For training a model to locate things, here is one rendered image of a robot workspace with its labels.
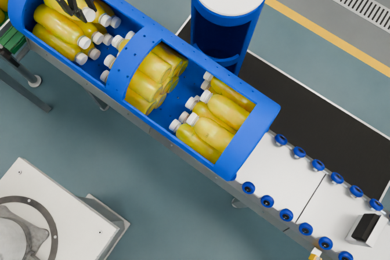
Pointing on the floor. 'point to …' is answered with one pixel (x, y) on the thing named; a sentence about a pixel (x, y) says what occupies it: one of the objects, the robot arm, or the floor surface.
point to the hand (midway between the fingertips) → (85, 8)
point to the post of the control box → (23, 91)
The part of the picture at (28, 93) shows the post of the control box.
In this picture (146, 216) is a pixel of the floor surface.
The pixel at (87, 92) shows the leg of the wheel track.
